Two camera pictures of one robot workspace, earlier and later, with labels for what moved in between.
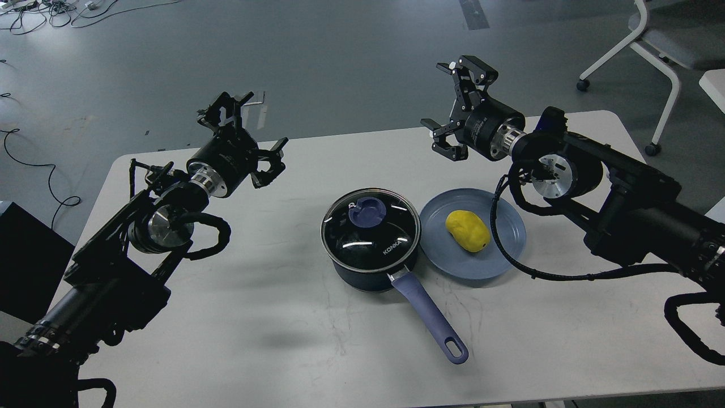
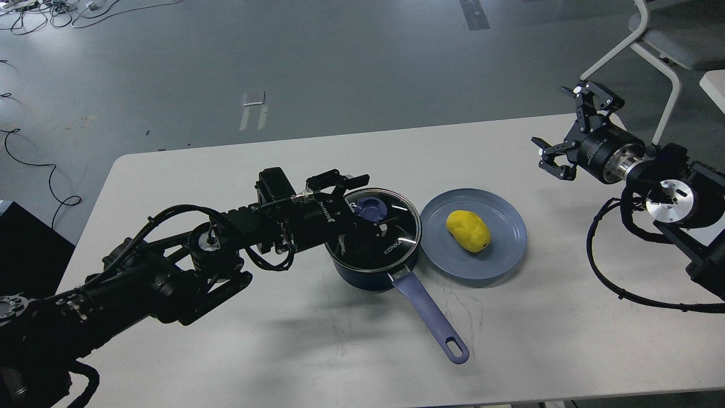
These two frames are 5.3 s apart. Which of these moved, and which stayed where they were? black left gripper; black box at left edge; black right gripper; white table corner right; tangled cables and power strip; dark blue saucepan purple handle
Moved: black right gripper; black left gripper
Stayed: white table corner right; tangled cables and power strip; dark blue saucepan purple handle; black box at left edge
